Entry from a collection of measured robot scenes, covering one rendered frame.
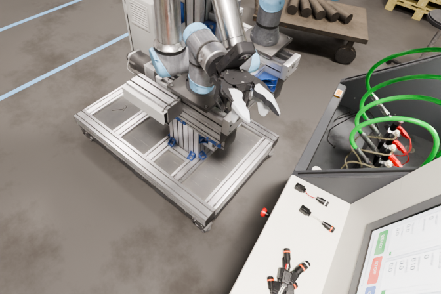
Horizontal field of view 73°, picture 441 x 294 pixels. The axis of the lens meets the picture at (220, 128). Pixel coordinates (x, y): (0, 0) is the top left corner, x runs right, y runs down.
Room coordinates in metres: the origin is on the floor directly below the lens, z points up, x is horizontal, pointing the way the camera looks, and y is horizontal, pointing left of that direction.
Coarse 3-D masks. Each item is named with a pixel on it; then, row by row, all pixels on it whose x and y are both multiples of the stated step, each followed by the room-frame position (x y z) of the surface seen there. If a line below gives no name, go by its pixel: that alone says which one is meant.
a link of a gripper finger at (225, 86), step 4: (220, 80) 0.51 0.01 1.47; (220, 84) 0.50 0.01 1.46; (224, 84) 0.50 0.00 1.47; (228, 84) 0.50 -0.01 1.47; (224, 88) 0.48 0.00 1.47; (228, 88) 0.49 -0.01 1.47; (232, 88) 0.49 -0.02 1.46; (224, 92) 0.47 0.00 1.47; (228, 92) 0.47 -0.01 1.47; (228, 96) 0.46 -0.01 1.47; (232, 100) 0.45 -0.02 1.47
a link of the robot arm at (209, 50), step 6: (216, 42) 0.65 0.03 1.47; (204, 48) 0.63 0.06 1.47; (210, 48) 0.62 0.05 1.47; (216, 48) 0.62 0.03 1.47; (222, 48) 0.63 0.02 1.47; (198, 54) 0.62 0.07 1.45; (204, 54) 0.61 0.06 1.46; (210, 54) 0.60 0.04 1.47; (198, 60) 0.61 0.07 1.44; (204, 60) 0.60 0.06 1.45; (204, 66) 0.59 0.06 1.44
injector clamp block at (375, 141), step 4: (372, 132) 0.86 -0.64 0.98; (372, 140) 0.82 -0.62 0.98; (376, 140) 0.82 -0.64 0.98; (364, 144) 0.84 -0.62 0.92; (376, 144) 0.80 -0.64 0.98; (364, 148) 0.80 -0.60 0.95; (368, 148) 0.77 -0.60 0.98; (364, 152) 0.76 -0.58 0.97; (368, 152) 0.75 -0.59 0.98; (368, 156) 0.73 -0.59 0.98; (372, 156) 0.73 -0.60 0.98; (372, 160) 0.71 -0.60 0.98; (356, 164) 0.74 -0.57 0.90; (352, 168) 0.76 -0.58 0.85; (356, 168) 0.71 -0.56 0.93; (360, 168) 0.67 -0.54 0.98
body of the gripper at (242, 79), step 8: (216, 56) 0.59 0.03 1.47; (208, 64) 0.58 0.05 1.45; (216, 64) 0.59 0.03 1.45; (208, 72) 0.58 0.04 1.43; (216, 72) 0.58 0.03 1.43; (224, 72) 0.54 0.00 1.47; (232, 72) 0.54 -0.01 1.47; (240, 72) 0.55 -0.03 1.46; (248, 72) 0.55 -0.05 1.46; (216, 80) 0.57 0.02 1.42; (224, 80) 0.51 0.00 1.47; (232, 80) 0.51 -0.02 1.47; (240, 80) 0.52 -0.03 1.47; (248, 80) 0.52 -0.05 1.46; (216, 88) 0.53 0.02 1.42; (240, 88) 0.51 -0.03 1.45; (248, 88) 0.51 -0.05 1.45; (216, 96) 0.52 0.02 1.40; (224, 96) 0.50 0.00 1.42; (248, 96) 0.52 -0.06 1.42; (224, 104) 0.49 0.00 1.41; (248, 104) 0.52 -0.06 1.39
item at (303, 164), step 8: (344, 88) 1.17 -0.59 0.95; (328, 104) 1.04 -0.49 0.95; (336, 104) 1.04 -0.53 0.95; (328, 112) 0.99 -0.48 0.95; (320, 120) 0.93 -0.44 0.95; (328, 120) 0.94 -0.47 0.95; (320, 128) 0.88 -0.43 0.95; (312, 136) 0.83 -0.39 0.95; (320, 136) 0.83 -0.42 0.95; (312, 144) 0.79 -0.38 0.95; (304, 152) 0.74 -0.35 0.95; (312, 152) 0.75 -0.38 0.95; (304, 160) 0.70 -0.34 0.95; (296, 168) 0.66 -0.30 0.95; (304, 168) 0.66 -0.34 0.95
